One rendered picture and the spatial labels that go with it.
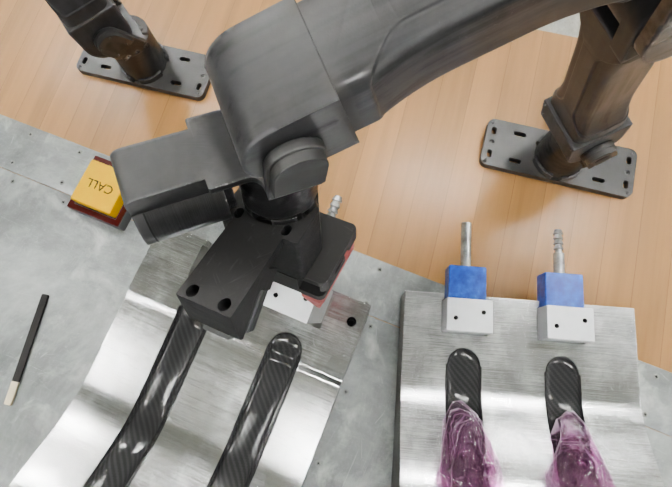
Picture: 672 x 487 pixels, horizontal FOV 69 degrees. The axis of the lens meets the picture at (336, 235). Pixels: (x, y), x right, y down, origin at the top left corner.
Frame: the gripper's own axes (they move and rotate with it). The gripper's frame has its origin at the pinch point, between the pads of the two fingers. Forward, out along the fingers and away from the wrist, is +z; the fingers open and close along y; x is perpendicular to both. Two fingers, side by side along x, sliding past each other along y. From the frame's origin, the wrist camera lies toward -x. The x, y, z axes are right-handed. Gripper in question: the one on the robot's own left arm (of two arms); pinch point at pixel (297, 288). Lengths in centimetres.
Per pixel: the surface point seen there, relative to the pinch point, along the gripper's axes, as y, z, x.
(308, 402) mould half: 4.2, 9.6, -7.1
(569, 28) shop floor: 18, 50, 150
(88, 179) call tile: -34.3, 4.5, 5.3
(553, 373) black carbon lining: 27.2, 11.7, 7.8
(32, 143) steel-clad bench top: -47.7, 5.4, 8.0
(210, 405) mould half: -5.2, 10.1, -11.7
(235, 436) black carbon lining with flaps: -1.6, 11.4, -13.0
